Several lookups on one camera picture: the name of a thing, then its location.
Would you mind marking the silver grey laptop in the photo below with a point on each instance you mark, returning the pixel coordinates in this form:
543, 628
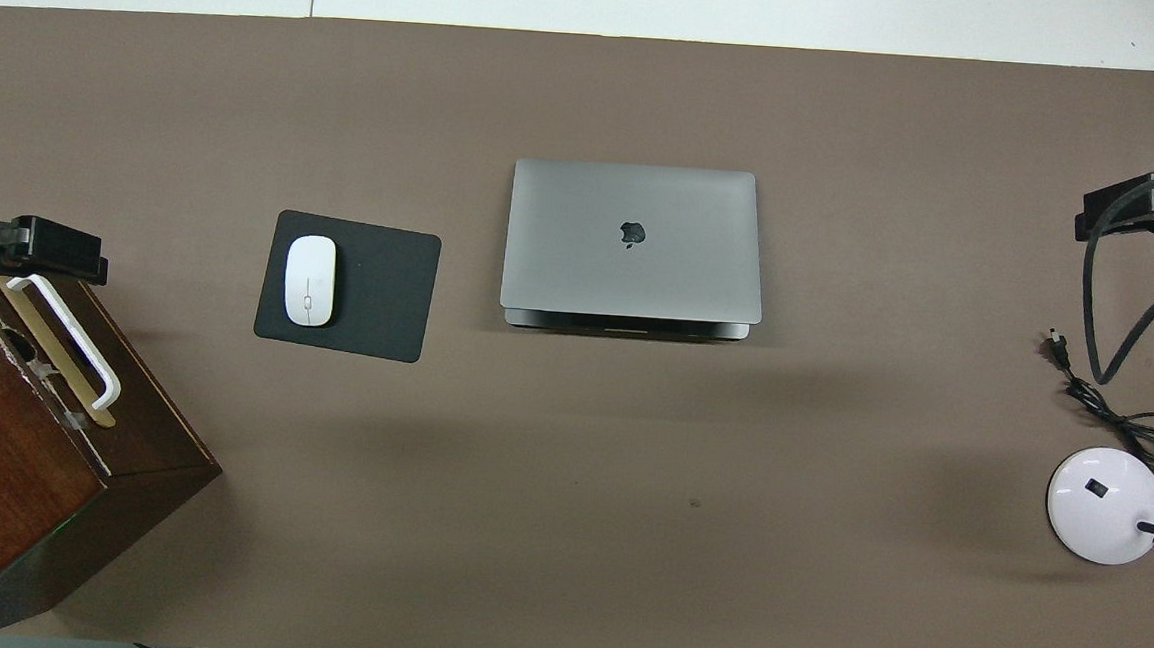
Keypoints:
582, 244

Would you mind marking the dark brown wooden box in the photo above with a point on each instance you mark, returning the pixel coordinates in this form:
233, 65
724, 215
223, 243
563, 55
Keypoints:
6, 489

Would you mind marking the white computer mouse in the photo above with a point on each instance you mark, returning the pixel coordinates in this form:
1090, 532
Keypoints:
309, 283

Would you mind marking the white desk lamp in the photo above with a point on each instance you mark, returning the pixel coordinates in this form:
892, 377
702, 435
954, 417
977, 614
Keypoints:
1102, 506

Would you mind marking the black mouse pad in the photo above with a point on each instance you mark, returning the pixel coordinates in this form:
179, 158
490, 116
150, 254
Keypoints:
384, 292

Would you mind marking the brown table mat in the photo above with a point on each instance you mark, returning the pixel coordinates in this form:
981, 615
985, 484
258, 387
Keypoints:
565, 524

